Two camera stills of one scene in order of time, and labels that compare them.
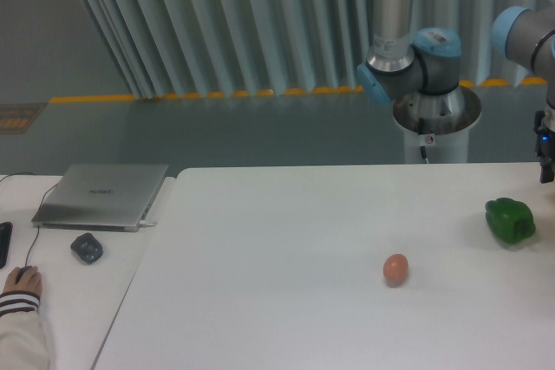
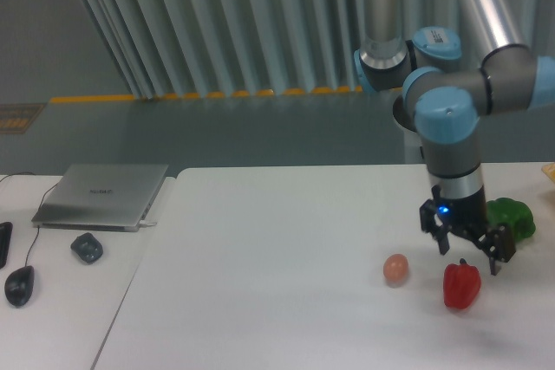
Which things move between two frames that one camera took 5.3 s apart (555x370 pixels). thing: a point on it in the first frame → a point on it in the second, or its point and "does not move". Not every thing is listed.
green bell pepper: [511, 220] does not move
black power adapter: [87, 248] does not move
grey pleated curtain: [218, 24] does not move
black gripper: [545, 149] → [468, 214]
